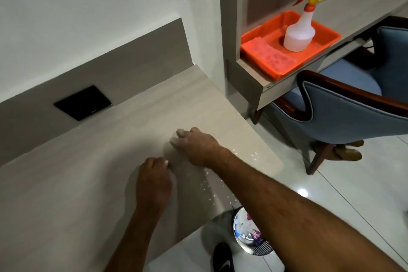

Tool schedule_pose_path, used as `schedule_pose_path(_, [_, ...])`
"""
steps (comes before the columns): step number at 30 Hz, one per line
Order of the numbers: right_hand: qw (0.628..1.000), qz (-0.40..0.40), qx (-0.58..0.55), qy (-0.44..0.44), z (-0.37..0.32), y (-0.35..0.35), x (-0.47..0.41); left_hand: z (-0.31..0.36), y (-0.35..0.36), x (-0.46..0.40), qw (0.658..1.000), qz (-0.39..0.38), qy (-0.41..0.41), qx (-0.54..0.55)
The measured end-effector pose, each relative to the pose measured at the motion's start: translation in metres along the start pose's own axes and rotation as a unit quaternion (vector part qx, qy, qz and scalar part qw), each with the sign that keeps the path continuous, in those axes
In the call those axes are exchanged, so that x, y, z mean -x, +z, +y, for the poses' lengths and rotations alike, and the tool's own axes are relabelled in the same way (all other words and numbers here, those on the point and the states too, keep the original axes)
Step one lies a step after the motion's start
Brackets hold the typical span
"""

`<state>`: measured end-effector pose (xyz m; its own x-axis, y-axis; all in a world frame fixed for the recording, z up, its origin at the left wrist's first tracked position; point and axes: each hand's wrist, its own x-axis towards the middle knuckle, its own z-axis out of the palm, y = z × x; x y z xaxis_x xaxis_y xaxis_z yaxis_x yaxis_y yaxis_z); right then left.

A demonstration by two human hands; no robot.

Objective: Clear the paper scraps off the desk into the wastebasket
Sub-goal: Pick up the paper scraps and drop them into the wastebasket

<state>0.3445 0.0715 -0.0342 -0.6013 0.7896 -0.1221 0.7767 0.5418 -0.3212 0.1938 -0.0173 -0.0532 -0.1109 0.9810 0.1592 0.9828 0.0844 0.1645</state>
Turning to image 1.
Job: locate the person's left hand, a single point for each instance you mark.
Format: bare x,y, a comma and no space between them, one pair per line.
153,185

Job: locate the person's right hand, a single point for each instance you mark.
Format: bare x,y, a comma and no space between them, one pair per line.
200,147

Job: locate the white crumbs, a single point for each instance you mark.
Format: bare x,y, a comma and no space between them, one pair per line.
210,185

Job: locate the orange cleaning cloth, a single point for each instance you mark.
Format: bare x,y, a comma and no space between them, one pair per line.
271,55

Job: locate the person's left forearm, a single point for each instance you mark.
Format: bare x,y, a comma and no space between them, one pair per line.
134,243

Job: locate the person's right forearm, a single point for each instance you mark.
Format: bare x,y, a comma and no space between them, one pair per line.
293,217

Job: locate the metal mesh waste bin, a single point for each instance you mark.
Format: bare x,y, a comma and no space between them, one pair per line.
243,230

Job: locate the person's dark sandal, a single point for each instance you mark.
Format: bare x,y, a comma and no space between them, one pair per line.
223,259

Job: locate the pair of tan slippers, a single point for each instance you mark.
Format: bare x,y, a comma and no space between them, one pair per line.
347,153

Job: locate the blue upholstered wooden chair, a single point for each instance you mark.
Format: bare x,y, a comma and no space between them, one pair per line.
344,112

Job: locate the white spray bottle yellow trigger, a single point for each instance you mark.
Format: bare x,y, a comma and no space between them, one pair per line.
299,34

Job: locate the orange plastic tray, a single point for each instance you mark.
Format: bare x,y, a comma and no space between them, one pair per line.
322,39

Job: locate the black wall outlet plate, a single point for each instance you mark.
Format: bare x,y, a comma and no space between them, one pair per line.
83,103

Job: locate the beige wall-mounted shelf desk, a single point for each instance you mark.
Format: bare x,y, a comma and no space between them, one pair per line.
357,7

